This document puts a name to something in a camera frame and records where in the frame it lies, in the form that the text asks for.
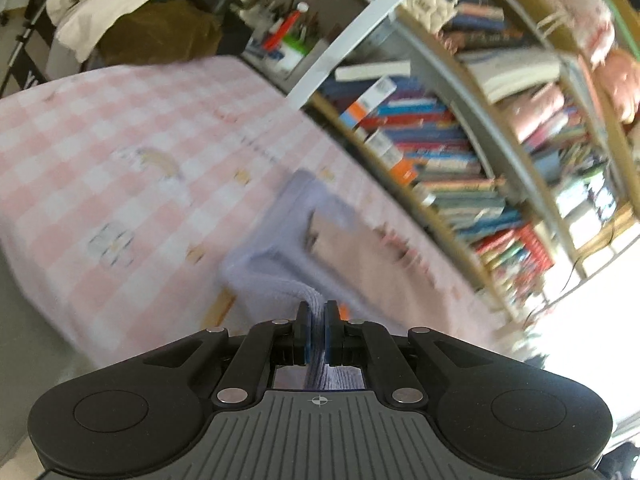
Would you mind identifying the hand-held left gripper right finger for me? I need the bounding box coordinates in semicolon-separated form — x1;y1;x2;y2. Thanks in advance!
323;300;501;406

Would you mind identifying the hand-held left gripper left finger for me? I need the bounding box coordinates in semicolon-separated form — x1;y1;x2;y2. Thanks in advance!
135;301;314;407

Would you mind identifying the lavender t-shirt with orange print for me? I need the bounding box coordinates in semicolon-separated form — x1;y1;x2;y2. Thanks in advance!
219;169;386;392

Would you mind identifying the pale pink garment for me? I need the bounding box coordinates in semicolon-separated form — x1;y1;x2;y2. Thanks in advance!
305;210;496;348

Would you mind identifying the row of colourful books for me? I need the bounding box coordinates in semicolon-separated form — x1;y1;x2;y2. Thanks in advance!
320;0;557;311

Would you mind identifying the orange and white box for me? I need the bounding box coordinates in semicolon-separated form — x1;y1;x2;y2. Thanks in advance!
340;76;398;128

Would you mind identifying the pink checkered blanket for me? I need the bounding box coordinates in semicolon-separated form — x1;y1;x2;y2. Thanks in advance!
0;55;507;368

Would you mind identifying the grey wooden bookshelf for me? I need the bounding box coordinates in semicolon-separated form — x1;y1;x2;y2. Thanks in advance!
240;0;640;323

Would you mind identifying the white book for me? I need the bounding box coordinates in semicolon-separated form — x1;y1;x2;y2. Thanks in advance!
334;60;412;82

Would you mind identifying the white and green pen holder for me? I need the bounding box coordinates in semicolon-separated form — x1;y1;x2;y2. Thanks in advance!
272;35;331;79

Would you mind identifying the red and white bottle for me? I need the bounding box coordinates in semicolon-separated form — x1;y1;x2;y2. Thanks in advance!
262;2;309;52

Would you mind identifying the black cloth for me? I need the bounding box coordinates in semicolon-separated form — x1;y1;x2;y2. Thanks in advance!
187;0;254;57

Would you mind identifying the brown cloth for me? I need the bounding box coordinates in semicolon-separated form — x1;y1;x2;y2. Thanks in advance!
95;0;224;67

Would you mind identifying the black tripod stand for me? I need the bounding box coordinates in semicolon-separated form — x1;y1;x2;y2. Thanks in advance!
0;0;63;98

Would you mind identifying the white bag with pearl handle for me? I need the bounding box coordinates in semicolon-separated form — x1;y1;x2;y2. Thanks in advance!
404;0;462;35

